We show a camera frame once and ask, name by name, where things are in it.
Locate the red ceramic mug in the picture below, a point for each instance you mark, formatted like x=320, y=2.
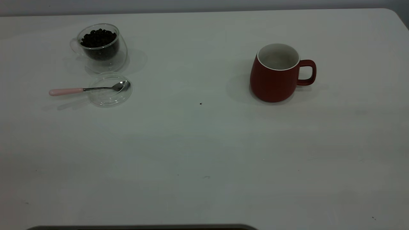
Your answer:
x=271, y=83

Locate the clear glass lid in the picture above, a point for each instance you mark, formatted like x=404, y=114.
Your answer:
x=108, y=97

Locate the clear glass cup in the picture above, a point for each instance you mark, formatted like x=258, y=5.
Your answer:
x=105, y=64

